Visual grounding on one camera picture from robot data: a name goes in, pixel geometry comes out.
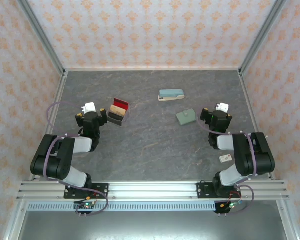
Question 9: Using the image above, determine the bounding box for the green card holder wallet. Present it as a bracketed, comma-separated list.
[175, 111, 198, 126]

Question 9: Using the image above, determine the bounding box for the plain black card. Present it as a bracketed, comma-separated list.
[107, 111, 126, 126]

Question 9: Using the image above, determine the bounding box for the tan card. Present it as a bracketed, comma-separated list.
[109, 104, 128, 115]

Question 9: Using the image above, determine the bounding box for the teal and cream stapler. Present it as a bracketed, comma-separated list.
[157, 89, 185, 103]

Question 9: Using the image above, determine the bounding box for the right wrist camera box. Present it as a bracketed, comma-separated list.
[214, 101, 230, 113]

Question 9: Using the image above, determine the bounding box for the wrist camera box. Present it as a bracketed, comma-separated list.
[214, 101, 230, 113]
[81, 101, 97, 114]

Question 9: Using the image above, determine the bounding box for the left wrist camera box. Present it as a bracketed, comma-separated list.
[81, 101, 97, 114]

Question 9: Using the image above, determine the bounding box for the aluminium table side rail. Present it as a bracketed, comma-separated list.
[238, 70, 276, 181]
[29, 70, 69, 181]

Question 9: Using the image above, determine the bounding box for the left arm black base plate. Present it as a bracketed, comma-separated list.
[63, 183, 110, 200]

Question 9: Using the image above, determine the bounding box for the aluminium table end rail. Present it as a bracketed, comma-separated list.
[63, 66, 242, 73]

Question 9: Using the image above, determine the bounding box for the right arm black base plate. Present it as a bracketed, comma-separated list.
[196, 181, 242, 200]

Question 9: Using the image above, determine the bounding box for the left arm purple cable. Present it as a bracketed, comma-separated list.
[43, 101, 110, 218]

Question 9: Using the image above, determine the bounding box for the aluminium frame post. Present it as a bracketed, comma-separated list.
[239, 0, 289, 76]
[16, 0, 67, 76]

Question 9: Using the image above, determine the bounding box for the wide aluminium mounting rail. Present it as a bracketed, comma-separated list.
[16, 179, 290, 201]

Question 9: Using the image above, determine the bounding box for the slotted grey cable duct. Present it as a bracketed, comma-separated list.
[26, 202, 217, 213]

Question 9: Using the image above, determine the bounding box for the short aluminium frame leg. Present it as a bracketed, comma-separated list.
[274, 199, 300, 240]
[2, 199, 28, 240]

